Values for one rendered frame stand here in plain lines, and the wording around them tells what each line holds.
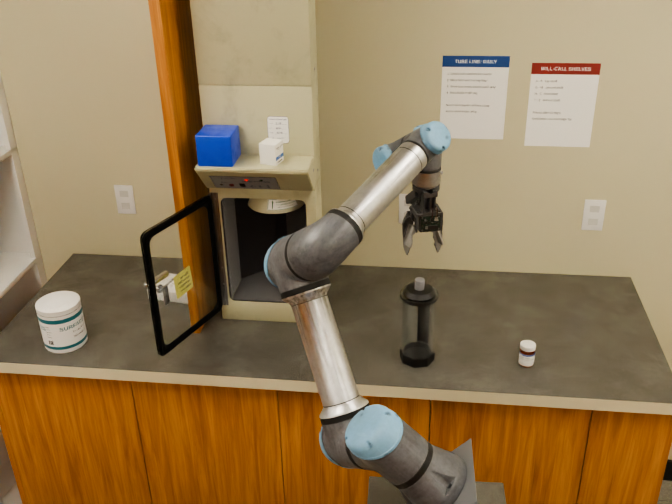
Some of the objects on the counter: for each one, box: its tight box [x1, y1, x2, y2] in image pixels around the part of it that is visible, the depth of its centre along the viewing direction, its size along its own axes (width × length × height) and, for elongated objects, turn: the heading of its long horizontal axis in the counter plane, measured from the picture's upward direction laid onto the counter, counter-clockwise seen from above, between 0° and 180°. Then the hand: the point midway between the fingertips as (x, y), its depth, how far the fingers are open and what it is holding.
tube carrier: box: [400, 285, 438, 359], centre depth 222 cm, size 11×11×21 cm
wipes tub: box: [35, 291, 88, 353], centre depth 235 cm, size 13×13×15 cm
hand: (421, 248), depth 210 cm, fingers open, 8 cm apart
